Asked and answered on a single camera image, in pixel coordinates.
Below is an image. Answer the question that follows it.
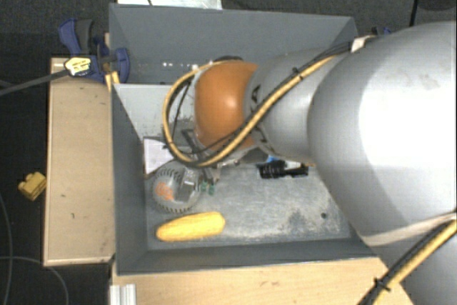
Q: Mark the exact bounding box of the white box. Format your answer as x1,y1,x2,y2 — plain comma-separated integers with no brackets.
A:
143,137,176,175

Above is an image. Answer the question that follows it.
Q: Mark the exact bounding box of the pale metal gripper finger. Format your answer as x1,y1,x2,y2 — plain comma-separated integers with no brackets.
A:
182,169,203,189
176,185,199,204

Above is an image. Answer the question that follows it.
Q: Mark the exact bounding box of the pale wood board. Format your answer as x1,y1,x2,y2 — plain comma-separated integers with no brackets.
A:
42,57,117,267

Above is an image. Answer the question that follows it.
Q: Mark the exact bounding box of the yellow corn cob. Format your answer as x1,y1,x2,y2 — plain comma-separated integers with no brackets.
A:
155,211,227,243

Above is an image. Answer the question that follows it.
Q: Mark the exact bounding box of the clear glass jar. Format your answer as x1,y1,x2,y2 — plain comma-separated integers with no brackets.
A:
151,160,204,215

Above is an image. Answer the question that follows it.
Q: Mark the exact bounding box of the grey metal bin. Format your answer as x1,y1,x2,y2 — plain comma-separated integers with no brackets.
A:
108,2,376,276

